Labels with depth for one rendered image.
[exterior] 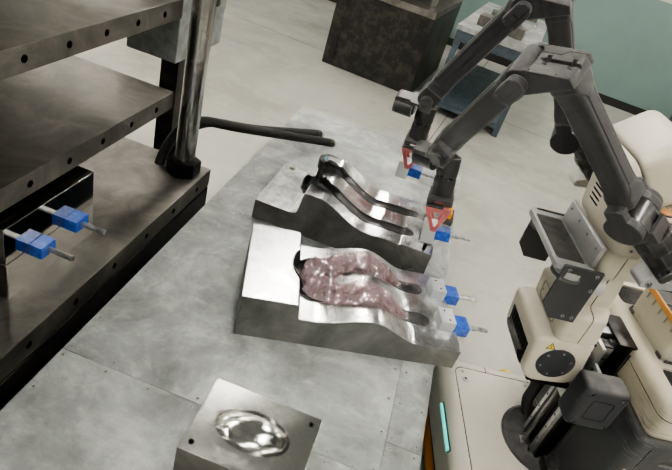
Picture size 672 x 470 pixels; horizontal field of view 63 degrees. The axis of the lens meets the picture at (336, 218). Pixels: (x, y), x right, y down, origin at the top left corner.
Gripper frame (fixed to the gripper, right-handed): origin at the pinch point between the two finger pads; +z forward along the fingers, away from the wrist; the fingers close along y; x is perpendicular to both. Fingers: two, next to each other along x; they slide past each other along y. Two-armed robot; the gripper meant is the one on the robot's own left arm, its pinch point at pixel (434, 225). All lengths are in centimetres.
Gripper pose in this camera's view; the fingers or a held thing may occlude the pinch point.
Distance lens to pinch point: 150.7
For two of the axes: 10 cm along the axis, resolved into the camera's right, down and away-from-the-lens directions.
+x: 9.6, 2.3, -1.6
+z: -1.5, 9.1, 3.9
